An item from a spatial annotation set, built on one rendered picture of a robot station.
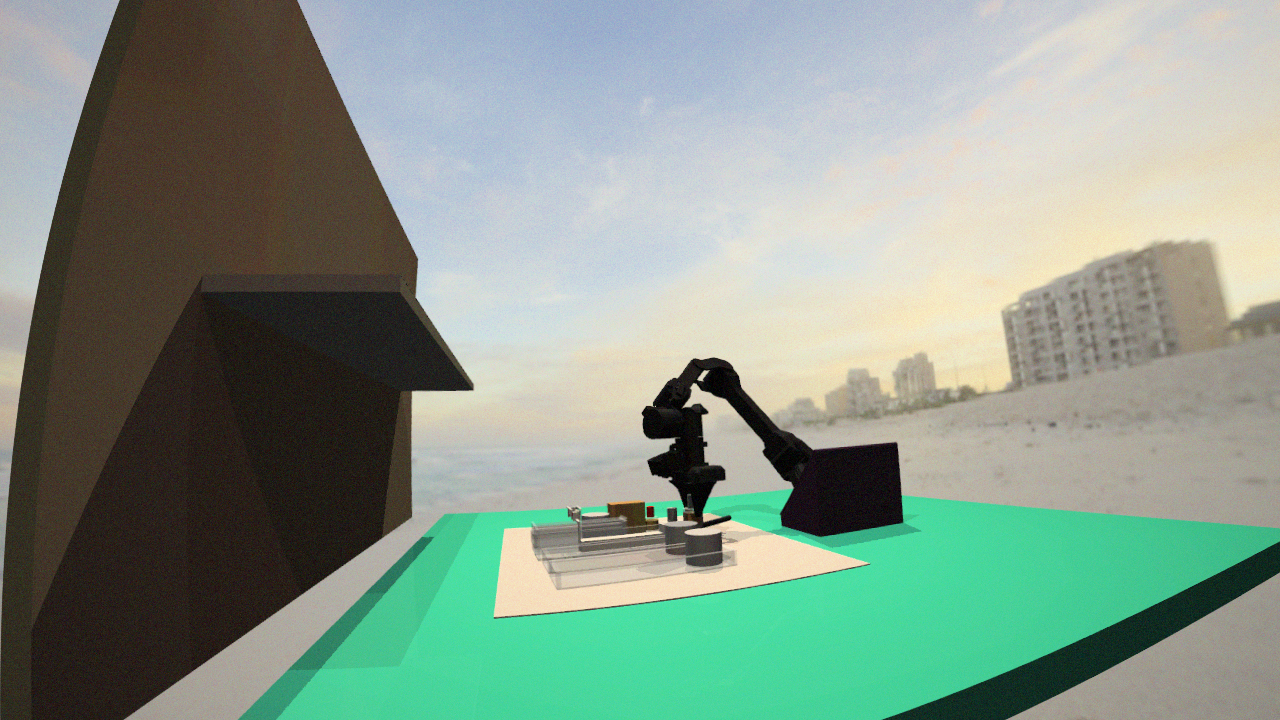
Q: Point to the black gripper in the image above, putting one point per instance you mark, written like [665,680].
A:
[698,477]

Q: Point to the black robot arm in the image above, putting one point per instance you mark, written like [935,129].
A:
[668,419]

